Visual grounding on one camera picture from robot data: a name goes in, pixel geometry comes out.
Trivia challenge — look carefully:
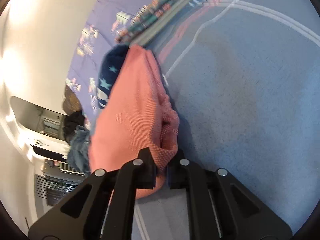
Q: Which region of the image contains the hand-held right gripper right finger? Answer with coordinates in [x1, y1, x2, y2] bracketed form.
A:
[166, 149, 293, 240]

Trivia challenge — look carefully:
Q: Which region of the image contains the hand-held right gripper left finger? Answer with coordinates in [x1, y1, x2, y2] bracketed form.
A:
[27, 147, 158, 240]

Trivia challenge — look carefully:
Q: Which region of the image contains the pink knit sweater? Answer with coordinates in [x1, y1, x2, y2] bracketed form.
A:
[88, 44, 180, 200]

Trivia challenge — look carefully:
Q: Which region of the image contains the black clothes pile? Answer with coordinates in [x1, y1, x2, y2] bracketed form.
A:
[62, 111, 87, 143]

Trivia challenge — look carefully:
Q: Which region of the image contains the blue-grey fleece blanket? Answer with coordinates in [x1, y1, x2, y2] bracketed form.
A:
[67, 126, 92, 175]

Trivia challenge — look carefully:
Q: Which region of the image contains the brown tree print pillow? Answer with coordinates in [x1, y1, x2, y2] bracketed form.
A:
[61, 85, 84, 117]

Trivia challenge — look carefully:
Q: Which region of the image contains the navy star print blanket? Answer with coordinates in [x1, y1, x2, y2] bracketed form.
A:
[96, 44, 130, 110]

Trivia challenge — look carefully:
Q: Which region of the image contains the grey folded garment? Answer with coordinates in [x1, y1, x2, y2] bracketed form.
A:
[131, 0, 203, 47]

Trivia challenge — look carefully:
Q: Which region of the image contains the purple tree print duvet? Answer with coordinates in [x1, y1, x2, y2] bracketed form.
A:
[65, 0, 175, 120]

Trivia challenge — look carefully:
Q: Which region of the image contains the floral folded garment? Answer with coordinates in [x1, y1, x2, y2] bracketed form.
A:
[114, 0, 194, 44]

